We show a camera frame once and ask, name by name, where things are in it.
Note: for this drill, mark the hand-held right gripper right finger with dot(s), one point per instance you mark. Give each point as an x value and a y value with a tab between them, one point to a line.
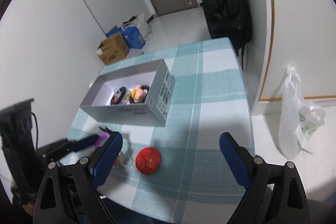
233	158

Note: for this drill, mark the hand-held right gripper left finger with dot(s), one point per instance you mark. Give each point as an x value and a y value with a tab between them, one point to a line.
107	158

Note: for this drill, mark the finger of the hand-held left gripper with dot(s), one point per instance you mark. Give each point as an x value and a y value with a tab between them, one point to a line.
84	142

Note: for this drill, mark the grey cardboard box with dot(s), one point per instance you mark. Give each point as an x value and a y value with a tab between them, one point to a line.
126	113

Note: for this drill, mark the pink yellow plush toy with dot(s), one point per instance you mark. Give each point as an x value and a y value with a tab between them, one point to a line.
138	94

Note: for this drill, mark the red round badge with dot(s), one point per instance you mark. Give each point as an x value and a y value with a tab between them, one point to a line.
147	161

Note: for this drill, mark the teal checked tablecloth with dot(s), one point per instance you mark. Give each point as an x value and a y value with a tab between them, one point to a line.
210	108

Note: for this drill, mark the dark fabric object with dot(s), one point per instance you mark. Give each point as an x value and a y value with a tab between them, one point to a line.
15	140

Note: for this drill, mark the white plastic bag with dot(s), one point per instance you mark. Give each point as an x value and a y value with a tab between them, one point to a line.
288	113

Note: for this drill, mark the brown cardboard box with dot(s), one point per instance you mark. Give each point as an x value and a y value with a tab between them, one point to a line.
114	49

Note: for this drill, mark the small blue cardboard box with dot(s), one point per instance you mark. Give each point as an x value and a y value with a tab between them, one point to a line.
113	31

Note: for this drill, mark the large blue cardboard box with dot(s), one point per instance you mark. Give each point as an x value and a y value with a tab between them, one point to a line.
135	37

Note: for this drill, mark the white woven bag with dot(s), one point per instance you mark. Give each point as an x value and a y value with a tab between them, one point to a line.
143	26

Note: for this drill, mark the white wood-trimmed cabinet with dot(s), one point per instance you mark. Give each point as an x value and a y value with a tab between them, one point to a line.
302	29

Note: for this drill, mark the black hanging jacket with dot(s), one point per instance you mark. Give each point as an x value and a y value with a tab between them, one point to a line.
223	3

